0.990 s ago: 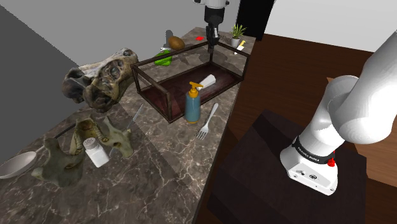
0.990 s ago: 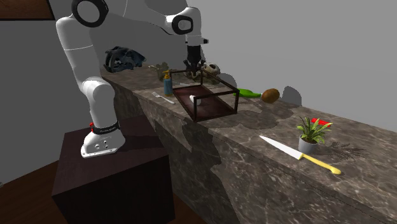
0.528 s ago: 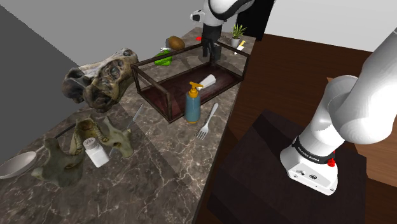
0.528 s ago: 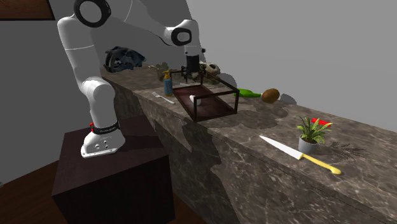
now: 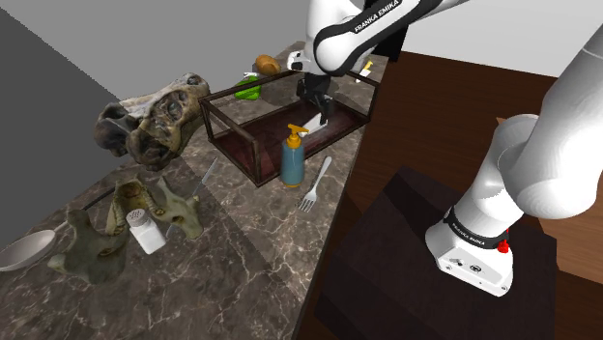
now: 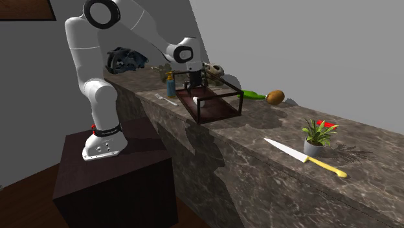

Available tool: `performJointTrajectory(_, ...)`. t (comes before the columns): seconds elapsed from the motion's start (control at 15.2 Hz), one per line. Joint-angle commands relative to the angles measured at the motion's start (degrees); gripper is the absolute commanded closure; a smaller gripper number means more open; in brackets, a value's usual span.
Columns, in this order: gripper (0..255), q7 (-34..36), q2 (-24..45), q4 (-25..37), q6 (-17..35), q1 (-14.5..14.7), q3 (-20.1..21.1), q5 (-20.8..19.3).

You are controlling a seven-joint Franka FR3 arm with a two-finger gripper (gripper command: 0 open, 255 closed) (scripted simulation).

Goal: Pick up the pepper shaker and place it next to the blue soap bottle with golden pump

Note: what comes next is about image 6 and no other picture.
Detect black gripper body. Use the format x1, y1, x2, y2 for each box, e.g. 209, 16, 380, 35
188, 70, 203, 89

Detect dark robot stand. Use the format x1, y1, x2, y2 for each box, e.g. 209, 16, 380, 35
52, 117, 179, 228

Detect grey green plant figure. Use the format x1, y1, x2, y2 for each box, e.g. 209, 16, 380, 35
150, 63, 174, 84

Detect green bottle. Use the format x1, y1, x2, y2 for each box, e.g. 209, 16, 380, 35
237, 90, 268, 100

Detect red object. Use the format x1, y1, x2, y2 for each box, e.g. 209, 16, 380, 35
317, 120, 338, 130

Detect silver fork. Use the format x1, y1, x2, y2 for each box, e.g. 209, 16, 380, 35
154, 93, 179, 107

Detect dark blue helmet shape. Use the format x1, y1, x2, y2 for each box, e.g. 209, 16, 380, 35
106, 47, 150, 75

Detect blue soap dispenser bottle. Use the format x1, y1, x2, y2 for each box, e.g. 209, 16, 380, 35
166, 71, 177, 98

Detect beige skull figure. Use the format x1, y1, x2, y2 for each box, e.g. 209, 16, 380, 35
203, 62, 225, 87

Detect potted green plant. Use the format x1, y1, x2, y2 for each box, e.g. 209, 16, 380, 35
301, 118, 339, 157

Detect brown kiwi fruit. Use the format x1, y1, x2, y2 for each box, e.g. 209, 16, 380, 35
265, 89, 286, 106

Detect yellow handled knife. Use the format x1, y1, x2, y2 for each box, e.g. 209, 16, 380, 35
264, 137, 348, 179

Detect dark wire frame tray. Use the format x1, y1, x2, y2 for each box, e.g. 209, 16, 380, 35
172, 69, 245, 125

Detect dark framed wall picture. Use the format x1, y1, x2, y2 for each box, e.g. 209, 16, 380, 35
0, 0, 57, 22

